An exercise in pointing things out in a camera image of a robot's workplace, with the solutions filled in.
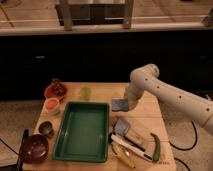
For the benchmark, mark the dark red bowl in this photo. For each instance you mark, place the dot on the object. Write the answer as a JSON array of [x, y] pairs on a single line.
[[35, 149]]

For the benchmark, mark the green chili pepper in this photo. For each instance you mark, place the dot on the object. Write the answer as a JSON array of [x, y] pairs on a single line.
[[157, 150]]

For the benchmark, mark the small green cup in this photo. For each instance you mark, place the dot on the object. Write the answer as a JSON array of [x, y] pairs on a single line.
[[85, 93]]

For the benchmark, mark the grey scrub brush block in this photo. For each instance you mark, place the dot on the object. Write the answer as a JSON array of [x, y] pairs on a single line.
[[123, 128]]

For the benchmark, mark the black tool at table edge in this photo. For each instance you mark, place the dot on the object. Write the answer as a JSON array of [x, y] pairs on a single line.
[[19, 163]]

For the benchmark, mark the wooden frame stand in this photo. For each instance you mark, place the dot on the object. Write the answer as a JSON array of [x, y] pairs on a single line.
[[95, 12]]

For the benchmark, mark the small dark metal cup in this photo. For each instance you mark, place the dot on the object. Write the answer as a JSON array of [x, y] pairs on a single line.
[[46, 129]]

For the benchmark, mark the red bowl with pinecone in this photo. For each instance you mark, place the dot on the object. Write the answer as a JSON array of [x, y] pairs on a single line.
[[56, 89]]

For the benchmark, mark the green plastic tray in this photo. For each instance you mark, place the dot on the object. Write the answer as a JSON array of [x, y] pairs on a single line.
[[83, 133]]

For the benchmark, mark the yellow banana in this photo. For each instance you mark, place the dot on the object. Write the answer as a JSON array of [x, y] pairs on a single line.
[[122, 156]]

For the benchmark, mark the blue sponge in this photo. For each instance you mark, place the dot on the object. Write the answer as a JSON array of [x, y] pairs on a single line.
[[119, 105]]

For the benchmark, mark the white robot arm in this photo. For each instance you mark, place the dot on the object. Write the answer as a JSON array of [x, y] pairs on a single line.
[[195, 107]]

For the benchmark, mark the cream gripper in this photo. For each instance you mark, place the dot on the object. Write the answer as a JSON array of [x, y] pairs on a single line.
[[132, 95]]

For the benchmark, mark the white cup orange contents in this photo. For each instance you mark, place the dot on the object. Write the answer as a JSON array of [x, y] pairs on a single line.
[[52, 106]]

